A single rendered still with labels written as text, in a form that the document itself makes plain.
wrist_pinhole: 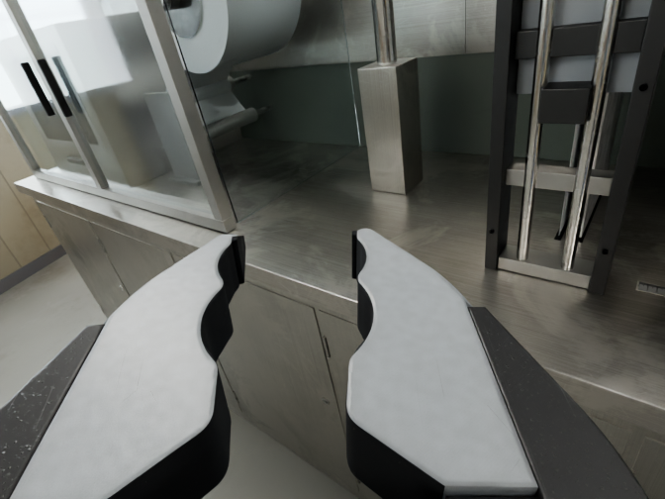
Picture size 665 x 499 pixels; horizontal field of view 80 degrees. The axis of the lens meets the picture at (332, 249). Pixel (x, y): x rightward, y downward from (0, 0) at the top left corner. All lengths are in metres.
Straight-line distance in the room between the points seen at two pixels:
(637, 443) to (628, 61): 0.44
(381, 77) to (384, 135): 0.11
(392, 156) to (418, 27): 0.35
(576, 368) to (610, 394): 0.04
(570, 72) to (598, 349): 0.32
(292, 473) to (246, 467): 0.17
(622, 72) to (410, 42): 0.64
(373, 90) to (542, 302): 0.52
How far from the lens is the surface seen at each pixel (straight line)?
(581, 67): 0.58
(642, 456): 0.65
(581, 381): 0.54
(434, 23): 1.09
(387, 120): 0.88
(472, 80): 1.08
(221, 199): 0.89
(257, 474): 1.56
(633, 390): 0.55
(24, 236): 3.54
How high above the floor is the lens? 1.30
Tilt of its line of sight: 32 degrees down
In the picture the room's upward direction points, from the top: 11 degrees counter-clockwise
